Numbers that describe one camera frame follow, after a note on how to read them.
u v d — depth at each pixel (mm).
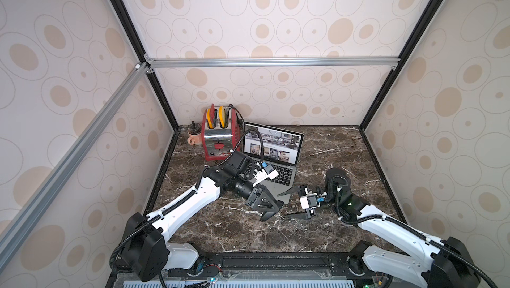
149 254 392
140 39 846
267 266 746
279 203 626
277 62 972
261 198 592
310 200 546
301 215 604
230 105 1052
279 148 973
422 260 434
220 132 924
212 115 947
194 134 1033
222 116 965
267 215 606
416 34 814
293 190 632
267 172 627
